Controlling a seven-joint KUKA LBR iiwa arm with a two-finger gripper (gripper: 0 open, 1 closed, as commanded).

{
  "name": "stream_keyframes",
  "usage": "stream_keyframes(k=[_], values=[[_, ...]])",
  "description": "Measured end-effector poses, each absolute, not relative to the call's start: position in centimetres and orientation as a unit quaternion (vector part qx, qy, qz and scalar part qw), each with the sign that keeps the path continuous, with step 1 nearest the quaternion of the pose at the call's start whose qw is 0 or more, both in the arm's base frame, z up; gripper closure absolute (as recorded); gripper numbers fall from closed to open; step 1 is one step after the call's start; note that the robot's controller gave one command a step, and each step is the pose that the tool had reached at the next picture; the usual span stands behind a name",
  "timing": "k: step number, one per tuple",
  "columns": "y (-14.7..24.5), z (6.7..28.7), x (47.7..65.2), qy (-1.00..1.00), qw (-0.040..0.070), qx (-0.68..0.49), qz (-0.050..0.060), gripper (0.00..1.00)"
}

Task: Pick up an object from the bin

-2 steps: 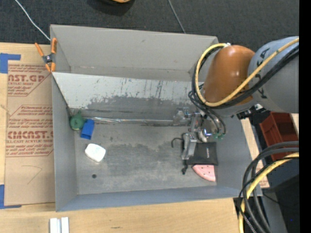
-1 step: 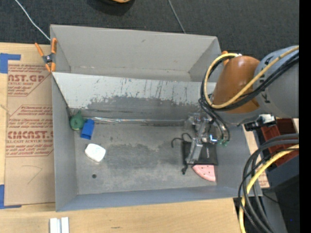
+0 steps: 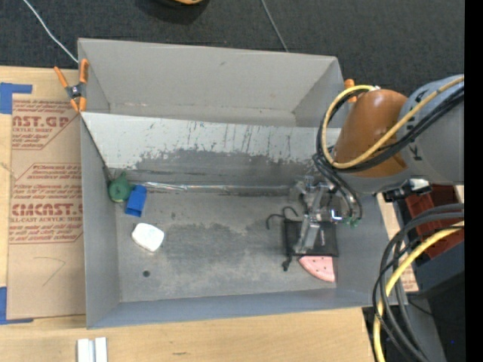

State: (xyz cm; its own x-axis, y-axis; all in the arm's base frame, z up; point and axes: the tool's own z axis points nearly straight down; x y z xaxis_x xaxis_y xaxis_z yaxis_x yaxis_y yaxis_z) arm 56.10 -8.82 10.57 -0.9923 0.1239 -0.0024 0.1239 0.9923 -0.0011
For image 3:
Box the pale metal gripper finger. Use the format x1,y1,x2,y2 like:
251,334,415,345
294,216,312,255
306,219,322,251

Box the pink dotted pad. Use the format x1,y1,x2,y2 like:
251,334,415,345
297,255,337,284

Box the grey metal bin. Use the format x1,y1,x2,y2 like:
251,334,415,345
77,38,401,330

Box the white rounded soap bar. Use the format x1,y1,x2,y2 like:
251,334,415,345
131,222,166,253

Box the blue sponge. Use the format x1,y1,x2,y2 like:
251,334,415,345
125,184,148,219

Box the green toy animal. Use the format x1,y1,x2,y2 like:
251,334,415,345
108,171,134,204

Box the brown cardboard board red print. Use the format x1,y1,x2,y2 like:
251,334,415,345
0,65,88,322

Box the black drawstring pouch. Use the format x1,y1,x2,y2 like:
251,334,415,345
265,206,340,273

